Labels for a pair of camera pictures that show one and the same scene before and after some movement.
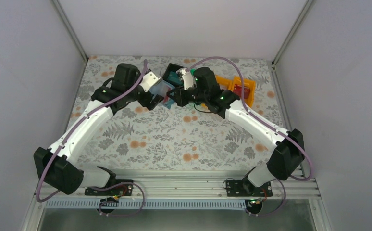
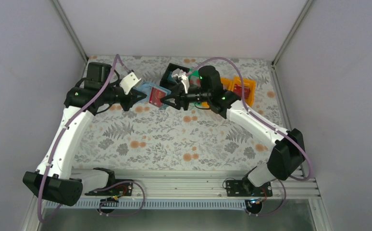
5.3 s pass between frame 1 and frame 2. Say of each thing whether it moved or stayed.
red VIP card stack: stayed
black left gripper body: moved
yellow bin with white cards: stayed
